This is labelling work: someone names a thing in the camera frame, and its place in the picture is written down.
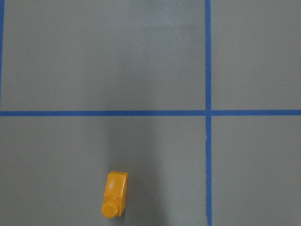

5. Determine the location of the orange trapezoid toy block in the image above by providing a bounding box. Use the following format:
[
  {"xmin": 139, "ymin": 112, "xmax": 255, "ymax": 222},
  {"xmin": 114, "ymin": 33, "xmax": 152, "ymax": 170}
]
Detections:
[{"xmin": 101, "ymin": 171, "xmax": 128, "ymax": 218}]

